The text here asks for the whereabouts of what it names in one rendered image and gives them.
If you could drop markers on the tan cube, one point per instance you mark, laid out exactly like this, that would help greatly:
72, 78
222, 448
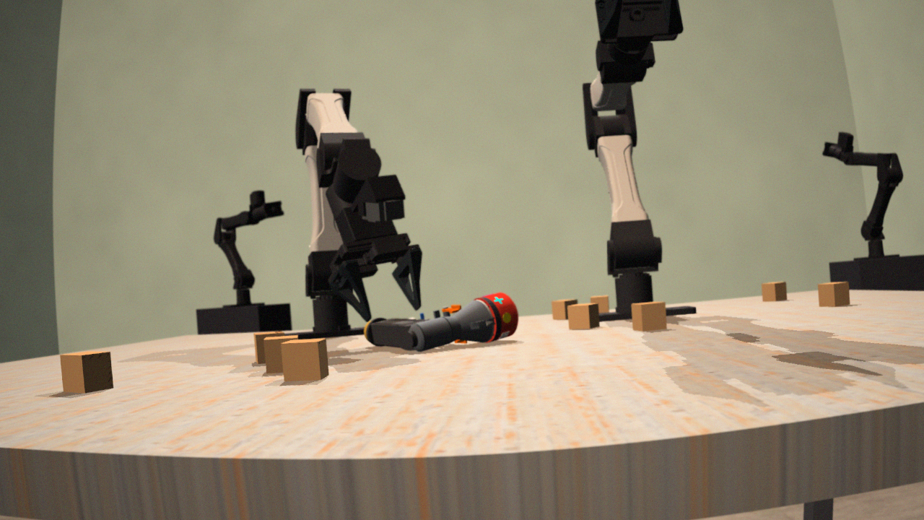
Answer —
649, 316
273, 353
259, 345
774, 291
834, 294
86, 372
304, 360
603, 304
559, 308
583, 316

